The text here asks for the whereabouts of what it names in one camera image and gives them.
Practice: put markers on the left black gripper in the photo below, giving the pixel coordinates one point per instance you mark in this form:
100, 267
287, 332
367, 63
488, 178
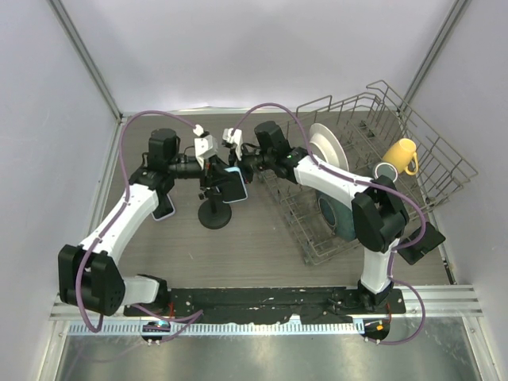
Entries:
212, 173

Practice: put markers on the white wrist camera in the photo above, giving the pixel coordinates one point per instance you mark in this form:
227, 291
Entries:
205, 145
232, 139

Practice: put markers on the grey wire dish rack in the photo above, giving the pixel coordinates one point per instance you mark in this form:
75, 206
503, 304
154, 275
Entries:
367, 125

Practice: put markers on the black phone stand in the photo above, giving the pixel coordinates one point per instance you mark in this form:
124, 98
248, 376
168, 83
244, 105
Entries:
213, 213

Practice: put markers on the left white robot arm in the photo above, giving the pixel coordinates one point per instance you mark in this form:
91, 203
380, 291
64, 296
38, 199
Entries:
89, 277

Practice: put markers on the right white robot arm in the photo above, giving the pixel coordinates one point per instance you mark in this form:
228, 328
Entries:
366, 210

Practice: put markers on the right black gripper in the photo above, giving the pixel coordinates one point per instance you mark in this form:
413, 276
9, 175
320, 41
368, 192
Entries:
248, 178

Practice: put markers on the dark green mug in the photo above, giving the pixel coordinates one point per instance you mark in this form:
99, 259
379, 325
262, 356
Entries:
385, 169

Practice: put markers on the white slotted cable duct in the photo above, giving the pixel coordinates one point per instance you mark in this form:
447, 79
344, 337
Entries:
294, 326

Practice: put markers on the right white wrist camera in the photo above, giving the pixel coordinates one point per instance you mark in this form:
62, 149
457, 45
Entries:
232, 139

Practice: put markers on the lilac case phone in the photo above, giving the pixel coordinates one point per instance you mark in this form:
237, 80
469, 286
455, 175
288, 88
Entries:
164, 209

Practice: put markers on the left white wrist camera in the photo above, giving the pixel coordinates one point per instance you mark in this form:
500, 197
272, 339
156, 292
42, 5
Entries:
205, 145

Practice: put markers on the dark teal plate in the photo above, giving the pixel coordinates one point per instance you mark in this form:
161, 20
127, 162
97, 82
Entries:
337, 216

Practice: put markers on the white plate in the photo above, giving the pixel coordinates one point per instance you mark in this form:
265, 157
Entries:
327, 146

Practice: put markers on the yellow mug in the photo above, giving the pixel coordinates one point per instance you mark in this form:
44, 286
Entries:
403, 156

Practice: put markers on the light blue case phone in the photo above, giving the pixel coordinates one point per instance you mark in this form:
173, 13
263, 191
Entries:
233, 189

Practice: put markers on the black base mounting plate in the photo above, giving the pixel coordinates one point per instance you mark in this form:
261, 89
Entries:
270, 305

